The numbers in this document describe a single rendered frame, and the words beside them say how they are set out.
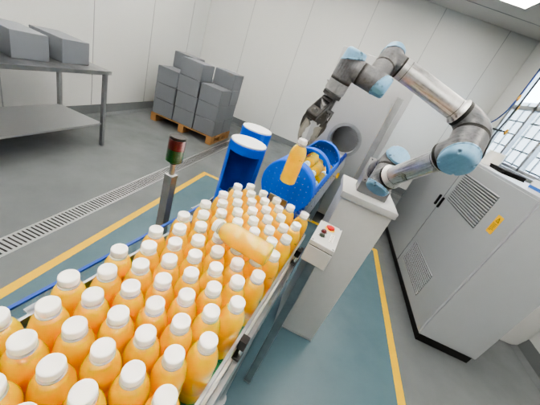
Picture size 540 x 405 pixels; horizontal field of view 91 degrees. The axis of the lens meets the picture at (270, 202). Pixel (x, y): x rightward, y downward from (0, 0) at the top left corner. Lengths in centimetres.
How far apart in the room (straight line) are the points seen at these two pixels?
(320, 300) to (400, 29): 550
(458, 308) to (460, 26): 518
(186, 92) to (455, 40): 491
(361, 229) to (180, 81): 410
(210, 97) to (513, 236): 415
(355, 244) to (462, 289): 116
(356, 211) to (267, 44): 545
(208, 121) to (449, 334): 423
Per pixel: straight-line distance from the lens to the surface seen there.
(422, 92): 115
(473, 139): 112
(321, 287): 186
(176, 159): 108
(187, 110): 503
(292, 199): 139
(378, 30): 643
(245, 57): 675
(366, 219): 159
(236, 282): 74
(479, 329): 289
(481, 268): 253
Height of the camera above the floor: 162
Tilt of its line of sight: 27 degrees down
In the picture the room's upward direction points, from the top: 22 degrees clockwise
